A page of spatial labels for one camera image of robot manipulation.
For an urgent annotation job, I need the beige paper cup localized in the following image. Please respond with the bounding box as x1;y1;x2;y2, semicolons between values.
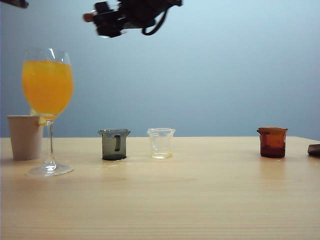
6;114;45;161

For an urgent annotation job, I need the black cable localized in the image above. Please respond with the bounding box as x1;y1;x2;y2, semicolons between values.
141;10;168;36

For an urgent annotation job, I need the clear measuring cup wooden handle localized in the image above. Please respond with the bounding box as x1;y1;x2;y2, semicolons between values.
83;11;126;39

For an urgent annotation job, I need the yellow lemon slice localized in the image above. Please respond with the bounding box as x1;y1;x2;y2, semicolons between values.
29;107;48;126

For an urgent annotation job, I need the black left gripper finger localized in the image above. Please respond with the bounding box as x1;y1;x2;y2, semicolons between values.
0;0;29;9

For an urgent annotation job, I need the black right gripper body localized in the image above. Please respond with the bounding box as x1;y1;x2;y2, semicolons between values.
109;0;176;29

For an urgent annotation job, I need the dark grey metal object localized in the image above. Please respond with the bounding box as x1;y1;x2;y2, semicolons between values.
307;143;320;158

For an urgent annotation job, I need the wine glass with orange juice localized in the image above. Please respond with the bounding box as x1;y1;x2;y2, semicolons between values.
21;47;75;178

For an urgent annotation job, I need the amber measuring cup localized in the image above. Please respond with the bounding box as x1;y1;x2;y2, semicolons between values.
256;126;289;159

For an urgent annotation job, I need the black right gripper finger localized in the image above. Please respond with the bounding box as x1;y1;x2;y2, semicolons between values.
94;1;111;15
93;13;126;39

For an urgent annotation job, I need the smoky grey measuring cup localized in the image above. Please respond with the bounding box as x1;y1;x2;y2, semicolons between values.
97;128;132;161

